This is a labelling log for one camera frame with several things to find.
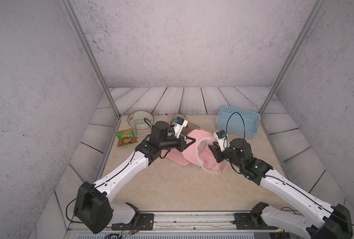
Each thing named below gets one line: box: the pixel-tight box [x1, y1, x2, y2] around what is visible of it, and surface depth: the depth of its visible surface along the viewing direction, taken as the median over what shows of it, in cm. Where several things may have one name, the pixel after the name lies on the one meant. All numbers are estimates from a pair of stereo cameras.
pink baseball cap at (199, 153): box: [182, 128, 229, 175], surface depth 74 cm
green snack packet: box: [115, 127, 138, 147], surface depth 105 cm
